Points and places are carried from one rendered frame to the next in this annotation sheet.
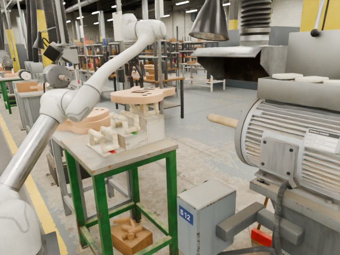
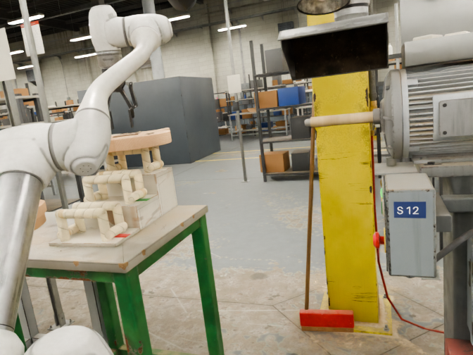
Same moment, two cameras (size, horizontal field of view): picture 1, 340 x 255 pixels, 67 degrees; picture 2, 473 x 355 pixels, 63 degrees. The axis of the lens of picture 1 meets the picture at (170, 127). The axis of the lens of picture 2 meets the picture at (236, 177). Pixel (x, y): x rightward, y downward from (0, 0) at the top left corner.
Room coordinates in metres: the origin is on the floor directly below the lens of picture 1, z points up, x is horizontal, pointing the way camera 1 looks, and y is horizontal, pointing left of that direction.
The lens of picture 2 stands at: (0.16, 0.68, 1.34)
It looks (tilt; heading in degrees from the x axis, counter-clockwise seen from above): 11 degrees down; 327
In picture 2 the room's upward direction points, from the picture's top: 7 degrees counter-clockwise
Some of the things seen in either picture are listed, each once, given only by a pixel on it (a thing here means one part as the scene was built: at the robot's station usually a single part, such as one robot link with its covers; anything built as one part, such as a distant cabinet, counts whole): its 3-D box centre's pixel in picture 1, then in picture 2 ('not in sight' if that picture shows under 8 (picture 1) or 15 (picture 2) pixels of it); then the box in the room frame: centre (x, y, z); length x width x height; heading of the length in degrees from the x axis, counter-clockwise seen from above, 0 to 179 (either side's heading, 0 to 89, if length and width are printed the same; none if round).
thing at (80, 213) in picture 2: (96, 134); (80, 213); (1.49, 0.45, 1.04); 0.20 x 0.03 x 0.03; 39
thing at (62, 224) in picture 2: (91, 138); (62, 227); (1.56, 0.51, 0.99); 0.03 x 0.03 x 0.09
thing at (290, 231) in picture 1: (279, 225); (470, 203); (0.63, -0.32, 1.02); 0.13 x 0.04 x 0.04; 36
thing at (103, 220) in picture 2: (102, 144); (104, 227); (1.43, 0.40, 0.99); 0.03 x 0.03 x 0.09
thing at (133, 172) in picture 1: (134, 178); (108, 303); (2.00, 0.33, 0.45); 0.05 x 0.05 x 0.90; 36
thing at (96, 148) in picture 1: (104, 147); (95, 237); (1.52, 0.42, 0.94); 0.27 x 0.15 x 0.01; 40
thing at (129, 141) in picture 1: (125, 135); (118, 212); (1.62, 0.30, 0.98); 0.27 x 0.16 x 0.09; 40
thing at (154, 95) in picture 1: (142, 94); (128, 140); (1.72, 0.18, 1.23); 0.40 x 0.35 x 0.04; 154
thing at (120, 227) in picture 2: (110, 147); (115, 229); (1.44, 0.36, 0.96); 0.11 x 0.03 x 0.03; 130
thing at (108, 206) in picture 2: (108, 131); (96, 206); (1.54, 0.39, 1.04); 0.20 x 0.03 x 0.03; 39
